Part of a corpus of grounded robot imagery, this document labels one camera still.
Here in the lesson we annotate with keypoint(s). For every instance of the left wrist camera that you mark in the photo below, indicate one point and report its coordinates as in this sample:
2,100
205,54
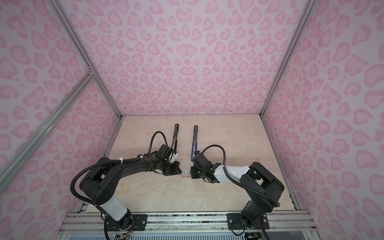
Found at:
166,153

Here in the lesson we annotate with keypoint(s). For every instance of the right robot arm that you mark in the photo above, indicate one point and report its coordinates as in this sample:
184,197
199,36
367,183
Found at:
260,184

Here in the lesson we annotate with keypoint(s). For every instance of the aluminium diagonal wall strut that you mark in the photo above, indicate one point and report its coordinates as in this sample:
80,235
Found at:
19,160

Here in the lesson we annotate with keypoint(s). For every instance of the aluminium front rail frame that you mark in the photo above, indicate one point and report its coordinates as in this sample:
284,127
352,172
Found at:
278,225

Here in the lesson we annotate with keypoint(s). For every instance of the red white staple box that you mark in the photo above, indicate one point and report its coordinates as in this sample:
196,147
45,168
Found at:
186,173

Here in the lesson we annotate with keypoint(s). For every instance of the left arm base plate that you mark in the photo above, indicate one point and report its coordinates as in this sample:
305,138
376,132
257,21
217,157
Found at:
135,222

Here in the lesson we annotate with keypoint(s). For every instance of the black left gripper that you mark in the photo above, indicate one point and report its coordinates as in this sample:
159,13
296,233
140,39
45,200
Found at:
176,170

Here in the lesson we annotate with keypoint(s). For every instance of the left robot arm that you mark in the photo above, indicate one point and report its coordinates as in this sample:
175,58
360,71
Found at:
97,184

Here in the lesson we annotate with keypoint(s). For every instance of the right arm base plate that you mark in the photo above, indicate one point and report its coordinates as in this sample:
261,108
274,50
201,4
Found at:
237,221

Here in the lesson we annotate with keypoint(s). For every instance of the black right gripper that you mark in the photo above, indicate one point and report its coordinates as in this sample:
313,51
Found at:
193,176

